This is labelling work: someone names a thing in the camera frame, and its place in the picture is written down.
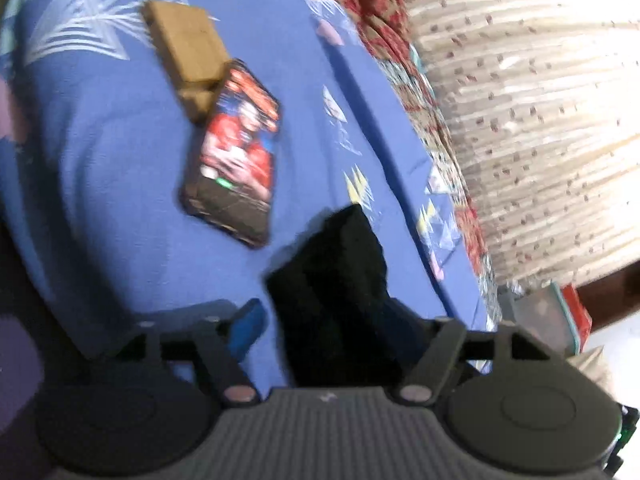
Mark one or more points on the tan cardboard box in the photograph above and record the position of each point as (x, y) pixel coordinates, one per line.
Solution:
(185, 50)

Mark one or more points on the black pants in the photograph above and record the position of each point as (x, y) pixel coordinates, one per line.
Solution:
(332, 305)

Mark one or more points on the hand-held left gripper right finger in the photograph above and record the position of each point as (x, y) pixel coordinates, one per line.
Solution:
(440, 350)

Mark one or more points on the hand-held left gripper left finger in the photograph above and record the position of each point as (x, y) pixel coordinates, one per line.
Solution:
(246, 327)

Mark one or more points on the red patterned blanket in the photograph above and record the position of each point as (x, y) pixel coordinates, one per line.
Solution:
(385, 25)

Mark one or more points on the clear storage box teal lid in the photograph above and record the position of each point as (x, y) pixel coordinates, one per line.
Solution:
(542, 317)

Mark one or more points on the red box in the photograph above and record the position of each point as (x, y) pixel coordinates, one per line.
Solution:
(577, 310)

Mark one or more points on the blue printed bed sheet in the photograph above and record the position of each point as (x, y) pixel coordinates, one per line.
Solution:
(115, 170)

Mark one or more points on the beige leaf-print curtain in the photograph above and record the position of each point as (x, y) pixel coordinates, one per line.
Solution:
(530, 110)

